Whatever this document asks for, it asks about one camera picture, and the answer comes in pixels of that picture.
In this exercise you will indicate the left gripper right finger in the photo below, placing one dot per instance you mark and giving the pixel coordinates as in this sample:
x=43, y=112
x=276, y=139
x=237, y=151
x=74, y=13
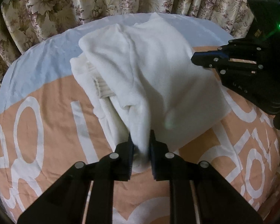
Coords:
x=198, y=192

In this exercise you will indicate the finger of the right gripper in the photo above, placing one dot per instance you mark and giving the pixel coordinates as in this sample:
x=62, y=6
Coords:
x=210, y=59

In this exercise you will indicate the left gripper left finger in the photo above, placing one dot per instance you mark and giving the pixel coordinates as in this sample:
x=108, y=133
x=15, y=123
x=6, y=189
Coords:
x=83, y=191

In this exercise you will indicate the white knit sweater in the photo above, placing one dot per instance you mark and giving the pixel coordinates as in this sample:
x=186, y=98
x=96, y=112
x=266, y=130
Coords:
x=140, y=79

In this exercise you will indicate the orange blue white bed blanket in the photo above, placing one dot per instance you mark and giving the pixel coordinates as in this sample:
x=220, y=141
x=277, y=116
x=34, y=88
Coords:
x=47, y=122

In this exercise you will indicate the floral beige curtain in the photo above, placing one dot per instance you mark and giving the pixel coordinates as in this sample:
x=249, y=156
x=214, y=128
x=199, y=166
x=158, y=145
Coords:
x=24, y=23

